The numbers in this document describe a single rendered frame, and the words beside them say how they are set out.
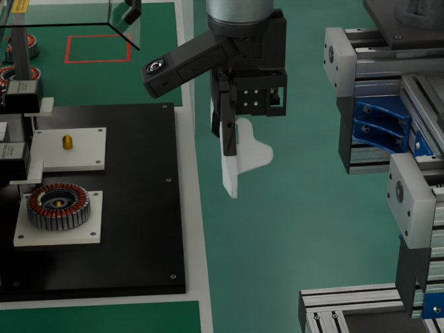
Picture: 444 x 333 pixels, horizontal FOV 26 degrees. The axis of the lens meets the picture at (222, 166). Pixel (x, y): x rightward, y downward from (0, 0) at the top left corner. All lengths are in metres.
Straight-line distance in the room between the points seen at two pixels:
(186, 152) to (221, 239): 1.04
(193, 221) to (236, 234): 1.24
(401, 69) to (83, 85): 0.78
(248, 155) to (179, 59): 0.14
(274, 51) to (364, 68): 0.79
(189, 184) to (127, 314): 0.40
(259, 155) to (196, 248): 0.63
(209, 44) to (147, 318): 0.62
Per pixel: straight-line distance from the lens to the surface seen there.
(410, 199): 1.45
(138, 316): 1.58
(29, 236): 1.72
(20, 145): 1.72
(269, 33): 1.08
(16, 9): 1.89
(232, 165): 1.09
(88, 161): 1.92
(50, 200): 1.78
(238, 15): 1.05
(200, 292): 1.62
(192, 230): 1.76
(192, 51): 1.09
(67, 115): 2.11
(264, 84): 1.09
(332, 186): 3.28
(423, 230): 1.47
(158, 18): 2.62
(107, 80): 2.30
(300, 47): 4.25
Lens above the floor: 1.78
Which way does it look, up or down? 32 degrees down
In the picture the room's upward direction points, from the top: straight up
